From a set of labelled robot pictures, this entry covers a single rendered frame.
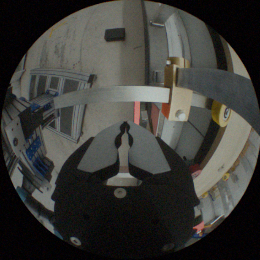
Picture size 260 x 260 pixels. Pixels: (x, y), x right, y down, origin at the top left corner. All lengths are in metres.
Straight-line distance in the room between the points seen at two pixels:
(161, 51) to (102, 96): 0.27
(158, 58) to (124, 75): 0.72
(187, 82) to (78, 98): 0.20
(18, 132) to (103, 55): 1.01
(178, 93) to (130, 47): 0.96
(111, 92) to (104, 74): 0.89
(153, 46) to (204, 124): 0.35
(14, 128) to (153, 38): 0.58
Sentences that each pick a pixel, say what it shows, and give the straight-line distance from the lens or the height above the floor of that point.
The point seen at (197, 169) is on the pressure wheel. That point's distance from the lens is 0.35.
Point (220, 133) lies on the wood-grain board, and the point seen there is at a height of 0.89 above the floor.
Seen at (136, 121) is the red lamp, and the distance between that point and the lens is 0.36.
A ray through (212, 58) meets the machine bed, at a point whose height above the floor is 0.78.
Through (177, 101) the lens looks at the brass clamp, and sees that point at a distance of 0.19.
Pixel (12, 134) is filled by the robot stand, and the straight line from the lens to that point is 0.40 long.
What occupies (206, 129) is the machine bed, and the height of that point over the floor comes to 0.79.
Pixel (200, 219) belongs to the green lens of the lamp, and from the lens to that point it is 0.27.
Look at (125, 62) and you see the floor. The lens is 1.04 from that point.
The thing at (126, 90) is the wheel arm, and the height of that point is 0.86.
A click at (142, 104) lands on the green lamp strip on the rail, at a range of 0.34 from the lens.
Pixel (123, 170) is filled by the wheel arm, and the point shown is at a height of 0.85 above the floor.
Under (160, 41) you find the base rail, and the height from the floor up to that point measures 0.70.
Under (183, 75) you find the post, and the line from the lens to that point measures 0.16.
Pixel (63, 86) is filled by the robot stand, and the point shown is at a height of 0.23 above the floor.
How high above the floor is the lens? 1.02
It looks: 59 degrees down
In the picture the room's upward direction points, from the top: 178 degrees clockwise
